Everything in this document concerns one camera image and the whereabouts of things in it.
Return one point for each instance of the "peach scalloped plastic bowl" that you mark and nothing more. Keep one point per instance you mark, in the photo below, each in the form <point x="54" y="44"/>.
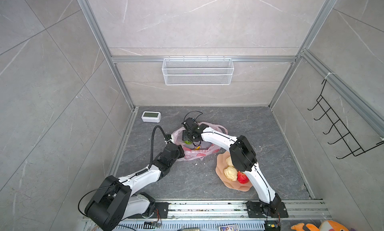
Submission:
<point x="235" y="185"/>

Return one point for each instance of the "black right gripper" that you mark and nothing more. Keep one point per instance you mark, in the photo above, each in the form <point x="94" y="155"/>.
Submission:
<point x="184" y="136"/>

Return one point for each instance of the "white digital clock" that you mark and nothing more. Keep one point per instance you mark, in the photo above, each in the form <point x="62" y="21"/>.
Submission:
<point x="151" y="117"/>

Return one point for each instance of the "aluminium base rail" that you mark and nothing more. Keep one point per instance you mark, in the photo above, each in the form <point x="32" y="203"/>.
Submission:
<point x="211" y="215"/>

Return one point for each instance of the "white wire mesh basket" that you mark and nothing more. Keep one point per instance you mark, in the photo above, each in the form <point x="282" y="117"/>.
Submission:
<point x="197" y="71"/>

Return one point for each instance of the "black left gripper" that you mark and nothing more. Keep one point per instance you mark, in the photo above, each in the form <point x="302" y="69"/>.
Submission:
<point x="180" y="150"/>

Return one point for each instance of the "black wire hook rack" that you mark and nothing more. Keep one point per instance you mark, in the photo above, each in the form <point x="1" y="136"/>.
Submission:
<point x="344" y="135"/>

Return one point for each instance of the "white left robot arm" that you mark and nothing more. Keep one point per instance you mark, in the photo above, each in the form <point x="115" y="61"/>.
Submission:
<point x="115" y="199"/>

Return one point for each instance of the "orange plush toy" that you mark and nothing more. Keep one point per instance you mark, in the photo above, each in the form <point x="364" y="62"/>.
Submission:
<point x="324" y="226"/>

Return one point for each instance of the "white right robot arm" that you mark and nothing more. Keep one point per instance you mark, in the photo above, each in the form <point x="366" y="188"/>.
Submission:
<point x="243" y="158"/>

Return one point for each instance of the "red fake apple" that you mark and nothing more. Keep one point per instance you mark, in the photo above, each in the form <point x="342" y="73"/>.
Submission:
<point x="242" y="178"/>

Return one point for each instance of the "pink printed plastic bag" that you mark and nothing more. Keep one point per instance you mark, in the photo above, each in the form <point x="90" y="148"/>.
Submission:
<point x="196" y="150"/>

